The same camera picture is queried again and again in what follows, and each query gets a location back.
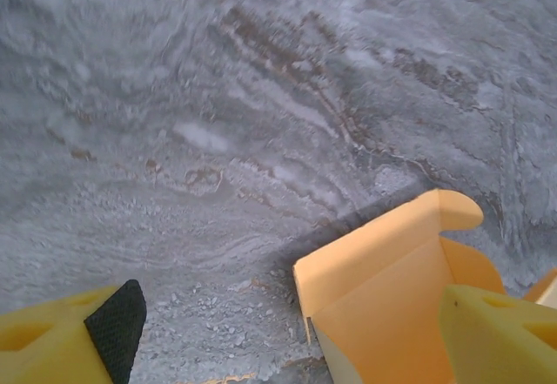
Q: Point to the yellow paper box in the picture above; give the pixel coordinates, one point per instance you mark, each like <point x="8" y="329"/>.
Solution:
<point x="370" y="314"/>

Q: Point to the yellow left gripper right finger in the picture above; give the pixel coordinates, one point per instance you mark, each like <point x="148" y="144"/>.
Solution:
<point x="500" y="345"/>

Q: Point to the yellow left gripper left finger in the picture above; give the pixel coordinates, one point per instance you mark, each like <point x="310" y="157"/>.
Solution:
<point x="52" y="349"/>

